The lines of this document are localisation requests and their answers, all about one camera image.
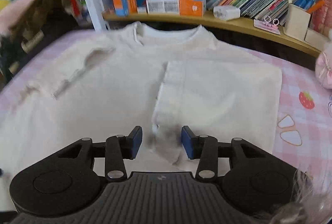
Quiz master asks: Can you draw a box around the low beige box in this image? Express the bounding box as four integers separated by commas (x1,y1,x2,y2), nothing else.
305,28,330,51

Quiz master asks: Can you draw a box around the pink plush toy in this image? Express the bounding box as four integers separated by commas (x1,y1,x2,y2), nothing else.
315,32,332,90

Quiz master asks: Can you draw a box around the brown bag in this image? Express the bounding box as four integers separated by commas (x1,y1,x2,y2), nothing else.
10,0,68,52

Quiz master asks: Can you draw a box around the red bottle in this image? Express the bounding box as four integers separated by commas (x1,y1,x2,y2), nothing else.
66,0,81,18

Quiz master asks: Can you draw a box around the beige pen holder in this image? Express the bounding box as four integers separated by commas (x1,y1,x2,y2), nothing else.
284,3,311,41

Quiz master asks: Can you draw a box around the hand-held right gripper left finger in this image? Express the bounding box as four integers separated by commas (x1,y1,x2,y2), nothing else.
57,126,143,182

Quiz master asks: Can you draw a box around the cream sweater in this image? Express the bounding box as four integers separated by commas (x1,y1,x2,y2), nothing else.
0,21,283,175

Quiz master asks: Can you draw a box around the white charger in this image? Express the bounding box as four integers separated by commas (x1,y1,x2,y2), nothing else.
213,5,241,20

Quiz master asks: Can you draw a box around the pink checkered bedsheet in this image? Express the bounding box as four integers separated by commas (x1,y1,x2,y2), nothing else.
0,30,332,214

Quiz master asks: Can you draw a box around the wooden bookshelf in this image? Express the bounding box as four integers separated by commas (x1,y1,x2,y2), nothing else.
102,0,332,57

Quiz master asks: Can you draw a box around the pink plush cushion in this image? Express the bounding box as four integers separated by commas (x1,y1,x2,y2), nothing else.
0,0,37,33

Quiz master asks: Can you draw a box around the pink hair clip card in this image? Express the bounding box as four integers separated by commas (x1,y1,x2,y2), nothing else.
254,15,281,35

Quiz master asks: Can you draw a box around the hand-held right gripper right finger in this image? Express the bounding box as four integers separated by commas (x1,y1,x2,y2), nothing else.
181,126,273,180

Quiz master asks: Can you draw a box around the long white orange box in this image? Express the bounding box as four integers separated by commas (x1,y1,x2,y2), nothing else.
146,0,206,17

